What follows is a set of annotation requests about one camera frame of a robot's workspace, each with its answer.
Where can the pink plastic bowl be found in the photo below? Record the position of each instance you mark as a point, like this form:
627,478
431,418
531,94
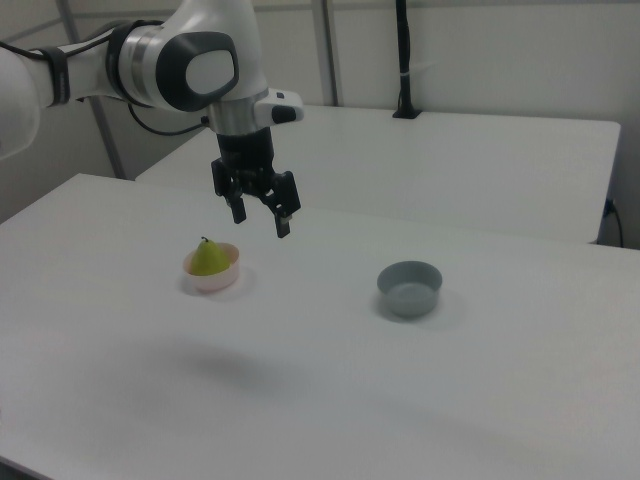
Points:
216,282

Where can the grey plastic bowl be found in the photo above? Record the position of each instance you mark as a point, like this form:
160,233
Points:
411,295

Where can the black pole with clamp base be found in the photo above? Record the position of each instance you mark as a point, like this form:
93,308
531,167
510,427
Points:
404,60

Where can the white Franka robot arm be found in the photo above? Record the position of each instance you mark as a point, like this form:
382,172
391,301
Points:
30,85

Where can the green pear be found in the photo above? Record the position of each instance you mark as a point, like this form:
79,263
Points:
209,260

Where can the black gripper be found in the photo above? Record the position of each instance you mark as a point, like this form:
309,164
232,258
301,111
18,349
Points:
246,155

